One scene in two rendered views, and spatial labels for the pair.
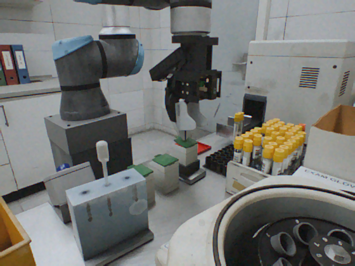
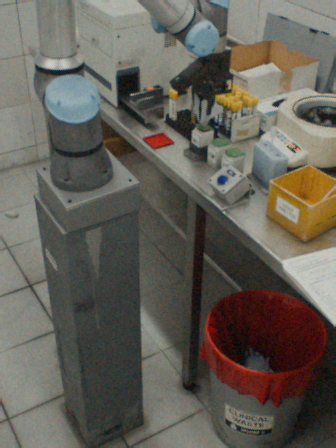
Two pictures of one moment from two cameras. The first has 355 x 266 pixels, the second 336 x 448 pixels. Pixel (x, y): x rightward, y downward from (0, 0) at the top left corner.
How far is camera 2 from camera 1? 1.55 m
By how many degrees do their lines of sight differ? 67
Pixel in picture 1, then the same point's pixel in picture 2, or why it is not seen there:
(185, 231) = (314, 131)
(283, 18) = not seen: outside the picture
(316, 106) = (179, 59)
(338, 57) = not seen: hidden behind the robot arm
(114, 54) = not seen: hidden behind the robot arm
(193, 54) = (220, 62)
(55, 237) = (261, 202)
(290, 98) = (159, 60)
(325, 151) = (255, 88)
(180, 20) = (223, 44)
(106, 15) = (71, 42)
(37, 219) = (242, 212)
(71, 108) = (101, 169)
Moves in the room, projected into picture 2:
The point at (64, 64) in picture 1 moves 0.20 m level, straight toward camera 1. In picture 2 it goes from (97, 121) to (184, 113)
